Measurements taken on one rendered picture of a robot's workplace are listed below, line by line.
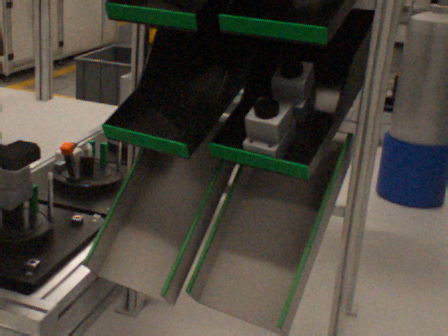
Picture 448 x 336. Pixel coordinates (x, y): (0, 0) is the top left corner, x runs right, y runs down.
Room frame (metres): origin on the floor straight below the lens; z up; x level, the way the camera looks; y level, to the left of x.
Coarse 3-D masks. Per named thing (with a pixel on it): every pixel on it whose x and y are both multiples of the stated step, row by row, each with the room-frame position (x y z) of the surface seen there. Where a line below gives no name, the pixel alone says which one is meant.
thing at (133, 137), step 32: (160, 32) 0.94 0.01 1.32; (192, 32) 1.02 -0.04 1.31; (160, 64) 0.95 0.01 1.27; (192, 64) 0.97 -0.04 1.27; (224, 64) 0.95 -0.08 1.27; (128, 96) 0.88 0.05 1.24; (160, 96) 0.91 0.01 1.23; (192, 96) 0.89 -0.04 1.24; (224, 96) 0.85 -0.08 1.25; (128, 128) 0.85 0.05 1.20; (160, 128) 0.84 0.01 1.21; (192, 128) 0.83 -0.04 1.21
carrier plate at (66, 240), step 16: (64, 224) 1.01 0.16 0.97; (96, 224) 1.02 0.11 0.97; (64, 240) 0.96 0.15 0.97; (80, 240) 0.96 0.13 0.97; (0, 256) 0.89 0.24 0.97; (16, 256) 0.90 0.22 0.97; (32, 256) 0.90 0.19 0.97; (48, 256) 0.90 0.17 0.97; (64, 256) 0.90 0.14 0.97; (0, 272) 0.85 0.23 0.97; (16, 272) 0.85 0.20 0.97; (32, 272) 0.85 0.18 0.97; (48, 272) 0.86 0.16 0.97; (16, 288) 0.83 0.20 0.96; (32, 288) 0.82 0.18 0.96
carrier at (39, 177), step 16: (64, 160) 1.32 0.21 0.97; (80, 160) 1.20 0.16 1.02; (96, 160) 1.34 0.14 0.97; (32, 176) 1.22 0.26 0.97; (64, 176) 1.18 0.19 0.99; (80, 176) 1.17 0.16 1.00; (96, 176) 1.19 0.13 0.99; (112, 176) 1.20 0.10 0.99; (64, 192) 1.15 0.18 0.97; (80, 192) 1.14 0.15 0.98; (96, 192) 1.15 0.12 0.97; (112, 192) 1.16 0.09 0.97; (64, 208) 1.09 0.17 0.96; (80, 208) 1.08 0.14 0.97; (96, 208) 1.09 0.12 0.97
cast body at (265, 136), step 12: (252, 108) 0.77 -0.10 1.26; (264, 108) 0.75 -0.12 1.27; (276, 108) 0.75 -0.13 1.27; (288, 108) 0.76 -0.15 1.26; (252, 120) 0.75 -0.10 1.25; (264, 120) 0.74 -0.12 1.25; (276, 120) 0.74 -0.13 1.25; (288, 120) 0.76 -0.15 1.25; (252, 132) 0.75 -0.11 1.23; (264, 132) 0.74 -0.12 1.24; (276, 132) 0.74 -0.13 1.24; (288, 132) 0.76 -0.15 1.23; (252, 144) 0.75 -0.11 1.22; (264, 144) 0.75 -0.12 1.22; (276, 144) 0.74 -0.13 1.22; (288, 144) 0.77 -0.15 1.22; (276, 156) 0.74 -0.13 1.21
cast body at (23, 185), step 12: (0, 168) 0.97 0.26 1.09; (24, 168) 0.98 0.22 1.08; (0, 180) 0.96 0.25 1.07; (12, 180) 0.95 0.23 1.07; (24, 180) 0.98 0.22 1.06; (0, 192) 0.95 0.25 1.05; (12, 192) 0.95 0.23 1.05; (24, 192) 0.97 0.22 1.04; (0, 204) 0.95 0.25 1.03; (12, 204) 0.94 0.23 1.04
